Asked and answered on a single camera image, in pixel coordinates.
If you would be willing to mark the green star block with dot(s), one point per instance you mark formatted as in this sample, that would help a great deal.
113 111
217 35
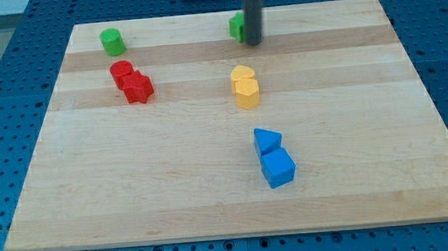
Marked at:
236 27

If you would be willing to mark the red star block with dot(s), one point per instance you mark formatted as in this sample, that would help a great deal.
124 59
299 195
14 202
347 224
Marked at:
137 87

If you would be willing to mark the yellow hexagon block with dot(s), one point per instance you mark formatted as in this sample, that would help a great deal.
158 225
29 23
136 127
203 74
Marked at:
247 93

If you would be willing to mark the blue triangle block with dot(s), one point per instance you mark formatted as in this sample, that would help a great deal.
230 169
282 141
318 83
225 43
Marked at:
266 141

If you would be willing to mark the yellow heart block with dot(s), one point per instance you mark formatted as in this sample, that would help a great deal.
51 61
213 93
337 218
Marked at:
240 72

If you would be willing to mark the blue cube block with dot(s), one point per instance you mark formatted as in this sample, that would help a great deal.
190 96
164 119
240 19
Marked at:
278 167

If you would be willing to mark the red cylinder block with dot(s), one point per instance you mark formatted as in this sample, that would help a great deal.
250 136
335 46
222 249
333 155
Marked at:
121 69

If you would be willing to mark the light wooden board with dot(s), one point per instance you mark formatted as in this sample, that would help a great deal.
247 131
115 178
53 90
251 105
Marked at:
370 148

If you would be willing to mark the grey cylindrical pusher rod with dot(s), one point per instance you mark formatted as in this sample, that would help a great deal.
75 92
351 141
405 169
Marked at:
253 22

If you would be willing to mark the green cylinder block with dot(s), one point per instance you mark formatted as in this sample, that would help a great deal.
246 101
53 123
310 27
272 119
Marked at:
112 42

